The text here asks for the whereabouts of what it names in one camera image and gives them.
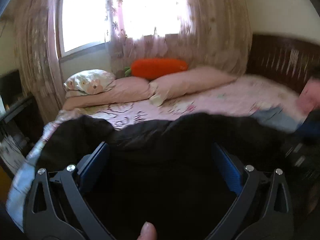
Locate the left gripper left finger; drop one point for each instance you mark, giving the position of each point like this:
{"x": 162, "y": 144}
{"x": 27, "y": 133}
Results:
{"x": 57, "y": 206}

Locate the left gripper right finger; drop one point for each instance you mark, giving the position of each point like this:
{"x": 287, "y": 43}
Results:
{"x": 262, "y": 208}

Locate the black puffer jacket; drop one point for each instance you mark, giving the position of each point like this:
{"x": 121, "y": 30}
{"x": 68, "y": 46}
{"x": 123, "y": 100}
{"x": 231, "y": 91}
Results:
{"x": 200, "y": 176}

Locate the person's thumb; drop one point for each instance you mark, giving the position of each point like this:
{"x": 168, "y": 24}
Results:
{"x": 148, "y": 232}

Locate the blue checked quilt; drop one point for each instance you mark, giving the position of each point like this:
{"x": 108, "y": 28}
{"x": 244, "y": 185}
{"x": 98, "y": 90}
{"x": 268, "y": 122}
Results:
{"x": 17, "y": 179}

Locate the black desk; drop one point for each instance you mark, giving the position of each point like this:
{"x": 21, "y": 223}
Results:
{"x": 21, "y": 128}

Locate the pink floral bed sheet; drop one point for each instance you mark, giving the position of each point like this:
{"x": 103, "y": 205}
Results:
{"x": 243, "y": 97}

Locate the folded pink blanket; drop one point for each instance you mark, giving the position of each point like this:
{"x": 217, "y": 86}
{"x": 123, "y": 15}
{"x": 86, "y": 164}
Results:
{"x": 310, "y": 96}

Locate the black computer monitor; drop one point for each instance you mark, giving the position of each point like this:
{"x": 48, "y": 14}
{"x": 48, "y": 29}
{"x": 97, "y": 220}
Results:
{"x": 11, "y": 88}

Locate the floral white pillow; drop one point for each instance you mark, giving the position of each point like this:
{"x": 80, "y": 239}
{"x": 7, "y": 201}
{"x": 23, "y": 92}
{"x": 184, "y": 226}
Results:
{"x": 89, "y": 82}

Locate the long pink pillow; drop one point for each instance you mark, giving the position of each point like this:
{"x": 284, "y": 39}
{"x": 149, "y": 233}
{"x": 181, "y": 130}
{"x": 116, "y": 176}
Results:
{"x": 112, "y": 92}

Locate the pink pillow right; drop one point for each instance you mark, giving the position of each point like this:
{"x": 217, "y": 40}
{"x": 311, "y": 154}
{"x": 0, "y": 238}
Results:
{"x": 188, "y": 82}

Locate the dark wooden headboard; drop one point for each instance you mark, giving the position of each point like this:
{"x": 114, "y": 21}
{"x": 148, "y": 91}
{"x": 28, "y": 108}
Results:
{"x": 285, "y": 60}

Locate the orange carrot plush pillow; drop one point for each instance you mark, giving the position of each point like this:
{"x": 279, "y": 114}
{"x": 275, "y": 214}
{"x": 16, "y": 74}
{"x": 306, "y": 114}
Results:
{"x": 154, "y": 68}

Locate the pink lace curtain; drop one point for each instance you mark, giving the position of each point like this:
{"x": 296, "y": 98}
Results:
{"x": 200, "y": 32}

